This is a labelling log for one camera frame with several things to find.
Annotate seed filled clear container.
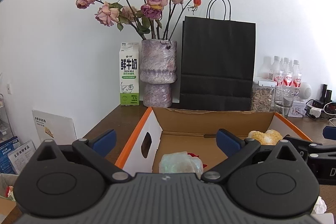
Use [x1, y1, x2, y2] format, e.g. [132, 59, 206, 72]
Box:
[251, 77, 276, 112]

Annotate green white milk carton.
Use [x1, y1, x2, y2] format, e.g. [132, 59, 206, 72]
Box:
[119, 43, 139, 106]

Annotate red fabric rose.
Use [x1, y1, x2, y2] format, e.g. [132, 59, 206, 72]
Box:
[186, 152, 208, 169]

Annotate white charger with cables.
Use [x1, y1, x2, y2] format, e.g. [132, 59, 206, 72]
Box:
[305, 100, 335, 122]

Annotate red cardboard box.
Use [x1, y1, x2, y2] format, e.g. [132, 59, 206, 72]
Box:
[115, 107, 309, 175]

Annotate clear glass cup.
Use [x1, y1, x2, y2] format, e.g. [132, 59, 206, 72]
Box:
[273, 86, 297, 118]

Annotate crumpled white tissue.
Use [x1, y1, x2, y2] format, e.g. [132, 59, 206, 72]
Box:
[312, 196, 327, 214]

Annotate water bottle pack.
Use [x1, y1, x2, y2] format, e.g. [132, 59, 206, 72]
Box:
[257, 56, 302, 92]

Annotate yellow white plush toy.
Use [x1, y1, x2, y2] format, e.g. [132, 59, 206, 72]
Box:
[248, 130, 283, 145]

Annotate white wall panel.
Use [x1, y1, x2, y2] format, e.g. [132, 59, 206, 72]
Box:
[32, 110, 77, 145]

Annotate white round speaker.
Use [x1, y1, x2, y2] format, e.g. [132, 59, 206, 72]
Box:
[298, 82, 312, 100]

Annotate purple textured vase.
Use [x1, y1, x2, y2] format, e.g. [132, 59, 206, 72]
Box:
[139, 39, 177, 108]

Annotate black paper shopping bag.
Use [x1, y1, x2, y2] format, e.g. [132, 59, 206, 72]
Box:
[179, 0, 256, 111]

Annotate cardboard trash box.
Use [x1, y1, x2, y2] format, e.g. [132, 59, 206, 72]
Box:
[0, 173, 18, 221]

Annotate wire storage rack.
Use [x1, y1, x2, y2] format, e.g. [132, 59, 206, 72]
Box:
[0, 94, 14, 143]

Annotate white patterned tin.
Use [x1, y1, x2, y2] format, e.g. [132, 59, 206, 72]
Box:
[288, 100, 306, 118]

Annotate dried pink rose bouquet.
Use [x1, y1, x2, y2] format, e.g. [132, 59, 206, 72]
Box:
[75, 0, 202, 40]

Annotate pale green plastic bag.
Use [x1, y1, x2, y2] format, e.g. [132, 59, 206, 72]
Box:
[159, 151, 204, 177]

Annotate blue white paper boxes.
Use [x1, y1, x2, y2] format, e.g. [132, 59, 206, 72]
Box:
[0, 136, 36, 174]

